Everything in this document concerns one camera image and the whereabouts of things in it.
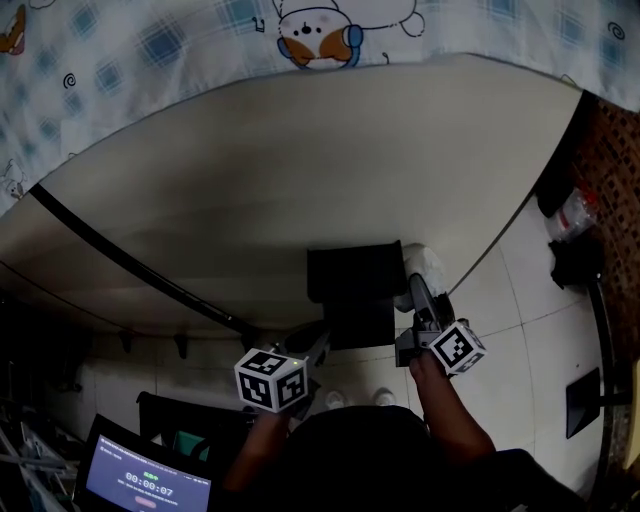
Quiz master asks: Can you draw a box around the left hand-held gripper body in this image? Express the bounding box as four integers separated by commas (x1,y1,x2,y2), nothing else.
233,337,322,421

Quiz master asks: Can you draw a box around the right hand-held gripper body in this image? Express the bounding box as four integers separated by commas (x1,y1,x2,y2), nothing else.
394,294,487,376

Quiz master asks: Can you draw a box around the white toilet paper roll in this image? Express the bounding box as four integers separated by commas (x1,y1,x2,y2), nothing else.
393,242,447,312

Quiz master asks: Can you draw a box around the person's left forearm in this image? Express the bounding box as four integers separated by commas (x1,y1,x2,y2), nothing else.
222,409,295,495

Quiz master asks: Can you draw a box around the person's right forearm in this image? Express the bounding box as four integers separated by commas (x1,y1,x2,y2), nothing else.
408,349,497,470

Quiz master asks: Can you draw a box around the black chair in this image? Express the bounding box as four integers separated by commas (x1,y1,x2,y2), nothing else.
136,390,257,462

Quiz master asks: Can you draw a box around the black box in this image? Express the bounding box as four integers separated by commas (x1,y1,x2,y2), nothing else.
305,239,408,352

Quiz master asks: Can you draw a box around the green item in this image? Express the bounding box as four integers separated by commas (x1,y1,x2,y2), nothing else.
171,430,212,462

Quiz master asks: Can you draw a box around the person's dark clothing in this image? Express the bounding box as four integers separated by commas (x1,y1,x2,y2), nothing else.
219,404,587,512

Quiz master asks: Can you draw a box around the black flat plate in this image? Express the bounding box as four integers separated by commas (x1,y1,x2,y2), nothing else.
565,366,602,441

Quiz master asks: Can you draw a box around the black bag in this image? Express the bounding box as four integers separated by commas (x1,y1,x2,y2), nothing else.
547,238,606,292

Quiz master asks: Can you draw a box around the black curved pole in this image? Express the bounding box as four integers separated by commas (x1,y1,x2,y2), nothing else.
586,278,632,502

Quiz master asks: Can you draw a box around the laptop with lit screen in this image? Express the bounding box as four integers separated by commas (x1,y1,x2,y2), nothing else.
73,413,215,512

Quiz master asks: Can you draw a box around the clear plastic bottle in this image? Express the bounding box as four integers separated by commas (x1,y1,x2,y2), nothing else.
543,186,599,242

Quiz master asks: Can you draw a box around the yellow wooden board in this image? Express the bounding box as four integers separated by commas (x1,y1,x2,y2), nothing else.
621,358,640,472

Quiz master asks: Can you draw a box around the black strip on table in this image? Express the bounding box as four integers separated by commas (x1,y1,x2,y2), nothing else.
29,183,260,336

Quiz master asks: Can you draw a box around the brown lattice mat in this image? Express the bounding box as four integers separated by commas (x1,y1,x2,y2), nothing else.
568,91,640,362

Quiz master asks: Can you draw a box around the metal rack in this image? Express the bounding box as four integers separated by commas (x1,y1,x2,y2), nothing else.
0,398,87,512

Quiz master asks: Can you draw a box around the cartoon print plaid cloth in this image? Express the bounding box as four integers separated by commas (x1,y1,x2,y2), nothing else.
0,0,640,217

